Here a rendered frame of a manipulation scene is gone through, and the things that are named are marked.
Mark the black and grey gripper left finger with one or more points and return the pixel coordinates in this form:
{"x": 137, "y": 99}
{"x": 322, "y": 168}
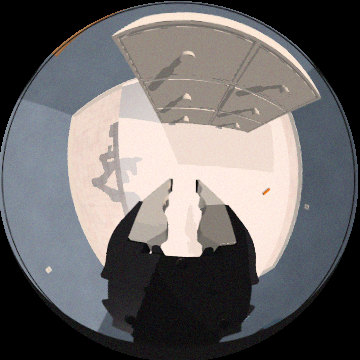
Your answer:
{"x": 145, "y": 225}

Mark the beige chest of drawers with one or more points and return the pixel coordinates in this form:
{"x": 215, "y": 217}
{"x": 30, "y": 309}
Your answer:
{"x": 188, "y": 18}

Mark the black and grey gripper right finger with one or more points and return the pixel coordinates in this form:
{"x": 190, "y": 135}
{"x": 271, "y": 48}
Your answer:
{"x": 221, "y": 229}

